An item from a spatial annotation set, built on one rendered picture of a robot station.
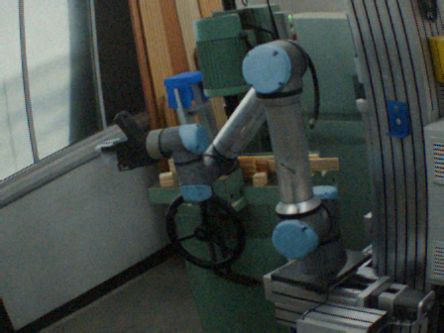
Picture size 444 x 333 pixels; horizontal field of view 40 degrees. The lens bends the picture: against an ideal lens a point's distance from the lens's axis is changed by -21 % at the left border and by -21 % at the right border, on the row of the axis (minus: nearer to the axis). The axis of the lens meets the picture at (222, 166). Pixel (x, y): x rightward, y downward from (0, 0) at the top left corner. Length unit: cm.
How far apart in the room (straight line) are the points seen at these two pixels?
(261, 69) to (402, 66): 40
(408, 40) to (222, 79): 106
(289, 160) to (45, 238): 215
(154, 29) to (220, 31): 160
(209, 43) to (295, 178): 93
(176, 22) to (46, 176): 134
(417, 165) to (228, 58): 101
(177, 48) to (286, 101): 265
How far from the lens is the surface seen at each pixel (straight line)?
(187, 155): 188
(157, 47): 413
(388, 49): 179
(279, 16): 282
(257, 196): 255
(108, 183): 404
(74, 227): 385
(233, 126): 194
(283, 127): 173
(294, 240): 179
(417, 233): 191
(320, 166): 260
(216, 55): 257
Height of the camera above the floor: 165
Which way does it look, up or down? 15 degrees down
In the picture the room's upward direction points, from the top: 10 degrees counter-clockwise
